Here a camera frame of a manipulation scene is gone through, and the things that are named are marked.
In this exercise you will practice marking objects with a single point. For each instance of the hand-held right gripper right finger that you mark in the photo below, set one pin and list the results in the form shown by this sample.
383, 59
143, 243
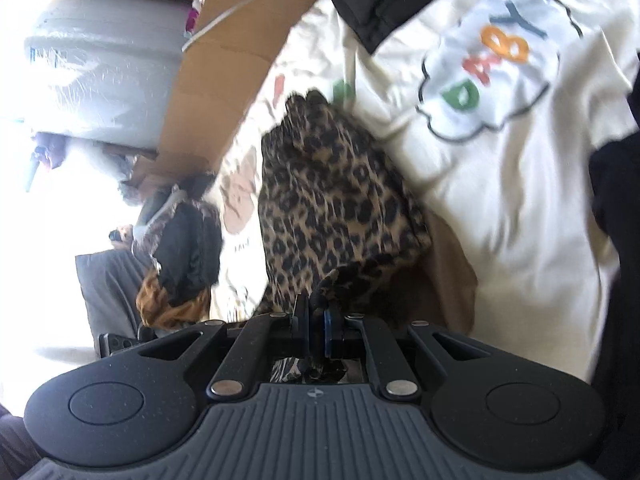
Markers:
329, 332

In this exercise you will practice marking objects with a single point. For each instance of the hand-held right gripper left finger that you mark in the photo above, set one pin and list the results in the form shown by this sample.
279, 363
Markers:
301, 330

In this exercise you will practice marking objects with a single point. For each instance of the leopard print pants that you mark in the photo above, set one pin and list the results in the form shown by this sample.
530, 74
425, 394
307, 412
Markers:
325, 195

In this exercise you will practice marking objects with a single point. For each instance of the dark grey cushion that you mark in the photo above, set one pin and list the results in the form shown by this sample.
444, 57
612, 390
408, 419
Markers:
105, 290

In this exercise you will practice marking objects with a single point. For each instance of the brown garment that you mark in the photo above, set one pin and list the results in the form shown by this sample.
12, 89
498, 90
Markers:
165, 310

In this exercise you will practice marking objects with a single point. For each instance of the small plush toy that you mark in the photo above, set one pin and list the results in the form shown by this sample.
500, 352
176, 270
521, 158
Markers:
122, 235

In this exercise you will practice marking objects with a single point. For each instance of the grey neck pillow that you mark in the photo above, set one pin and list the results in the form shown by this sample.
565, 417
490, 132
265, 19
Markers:
150, 210

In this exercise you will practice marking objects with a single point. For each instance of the dark furry cloth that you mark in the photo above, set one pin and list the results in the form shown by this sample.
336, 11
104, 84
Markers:
197, 185

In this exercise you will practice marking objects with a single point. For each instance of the white pillow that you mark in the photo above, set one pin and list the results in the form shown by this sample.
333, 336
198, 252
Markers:
95, 160

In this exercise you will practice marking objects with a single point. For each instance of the cream printed blanket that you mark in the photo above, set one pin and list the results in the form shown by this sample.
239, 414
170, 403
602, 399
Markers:
525, 185

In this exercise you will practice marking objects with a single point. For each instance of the flat cardboard sheet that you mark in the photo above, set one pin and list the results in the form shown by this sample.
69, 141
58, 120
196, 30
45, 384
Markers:
225, 75

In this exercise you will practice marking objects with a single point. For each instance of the grey plastic-wrapped mattress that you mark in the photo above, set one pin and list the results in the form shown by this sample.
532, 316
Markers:
100, 60

